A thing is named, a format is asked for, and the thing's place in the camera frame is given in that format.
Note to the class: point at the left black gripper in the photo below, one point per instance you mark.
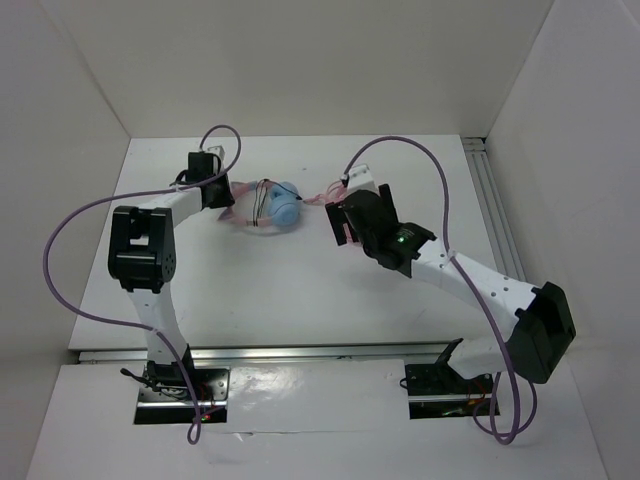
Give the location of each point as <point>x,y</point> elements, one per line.
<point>227,197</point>

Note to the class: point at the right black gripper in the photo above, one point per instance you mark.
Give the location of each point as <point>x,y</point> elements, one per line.
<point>338,217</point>

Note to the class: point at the blue pink cat-ear headphones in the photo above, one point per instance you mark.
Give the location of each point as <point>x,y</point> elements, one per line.
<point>276,205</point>

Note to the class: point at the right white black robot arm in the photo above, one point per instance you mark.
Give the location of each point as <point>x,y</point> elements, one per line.
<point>532,327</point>

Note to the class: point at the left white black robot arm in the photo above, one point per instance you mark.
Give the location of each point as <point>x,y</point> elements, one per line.
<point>142,258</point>

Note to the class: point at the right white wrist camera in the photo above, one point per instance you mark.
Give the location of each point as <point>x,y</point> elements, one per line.
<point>359,177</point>

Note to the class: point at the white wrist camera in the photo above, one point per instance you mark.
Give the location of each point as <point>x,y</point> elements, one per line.
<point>359,177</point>
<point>205,163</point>

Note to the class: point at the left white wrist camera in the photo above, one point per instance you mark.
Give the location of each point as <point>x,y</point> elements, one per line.
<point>205,163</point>

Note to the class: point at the right side aluminium rail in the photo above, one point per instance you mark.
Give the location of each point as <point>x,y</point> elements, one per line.
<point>493,211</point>

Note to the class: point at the aluminium rail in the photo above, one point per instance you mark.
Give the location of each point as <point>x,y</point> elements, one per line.
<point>411,352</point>
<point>493,211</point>

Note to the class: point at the front aluminium rail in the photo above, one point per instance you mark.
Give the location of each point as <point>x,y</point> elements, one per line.
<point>411,352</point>

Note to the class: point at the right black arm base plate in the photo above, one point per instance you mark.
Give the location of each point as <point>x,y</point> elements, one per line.
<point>434,380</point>

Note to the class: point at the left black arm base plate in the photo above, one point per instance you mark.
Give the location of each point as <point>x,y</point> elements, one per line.
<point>211,386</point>

